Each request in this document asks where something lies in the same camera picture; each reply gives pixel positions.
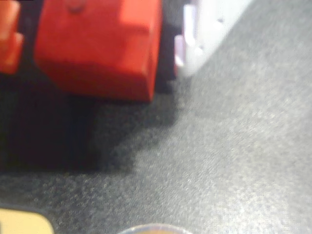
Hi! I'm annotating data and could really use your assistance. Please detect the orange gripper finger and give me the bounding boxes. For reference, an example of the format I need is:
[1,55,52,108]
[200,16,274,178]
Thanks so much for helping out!
[0,0,25,75]

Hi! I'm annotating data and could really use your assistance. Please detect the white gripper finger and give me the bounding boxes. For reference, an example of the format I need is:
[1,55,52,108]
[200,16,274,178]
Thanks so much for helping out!
[174,0,253,77]

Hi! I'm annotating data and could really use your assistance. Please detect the red cube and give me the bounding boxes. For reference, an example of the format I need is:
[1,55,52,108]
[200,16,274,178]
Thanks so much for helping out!
[33,0,163,102]

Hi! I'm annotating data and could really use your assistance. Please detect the yellow robot face sticker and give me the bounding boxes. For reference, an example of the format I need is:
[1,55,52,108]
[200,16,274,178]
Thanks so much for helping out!
[0,208,55,234]

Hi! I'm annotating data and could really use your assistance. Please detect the hugging face emoji sticker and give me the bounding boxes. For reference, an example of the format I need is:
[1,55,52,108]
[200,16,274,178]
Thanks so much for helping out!
[119,223,189,234]

